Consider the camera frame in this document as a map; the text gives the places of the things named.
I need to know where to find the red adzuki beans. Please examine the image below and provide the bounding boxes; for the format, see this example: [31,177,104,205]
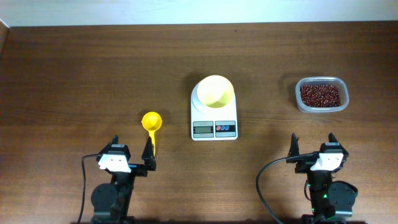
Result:
[300,85,341,108]

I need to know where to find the clear plastic food container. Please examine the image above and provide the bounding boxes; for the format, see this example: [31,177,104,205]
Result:
[295,77,349,113]

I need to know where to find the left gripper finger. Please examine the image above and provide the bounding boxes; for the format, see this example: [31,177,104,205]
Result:
[141,137,155,159]
[96,135,119,161]

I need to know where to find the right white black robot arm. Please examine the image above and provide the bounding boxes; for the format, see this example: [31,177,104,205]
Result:
[287,133,358,223]

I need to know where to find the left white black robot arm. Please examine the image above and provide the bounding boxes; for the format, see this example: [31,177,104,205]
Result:
[90,135,156,224]

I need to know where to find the pale yellow plastic bowl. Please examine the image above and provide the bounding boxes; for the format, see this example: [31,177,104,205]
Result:
[197,75,234,108]

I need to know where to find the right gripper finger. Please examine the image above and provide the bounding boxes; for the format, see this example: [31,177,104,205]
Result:
[328,133,346,152]
[287,133,300,162]

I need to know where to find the yellow plastic measuring scoop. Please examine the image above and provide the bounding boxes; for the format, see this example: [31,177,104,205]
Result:
[141,111,163,155]

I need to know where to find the white digital kitchen scale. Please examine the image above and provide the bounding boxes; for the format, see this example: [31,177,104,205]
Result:
[190,80,238,141]

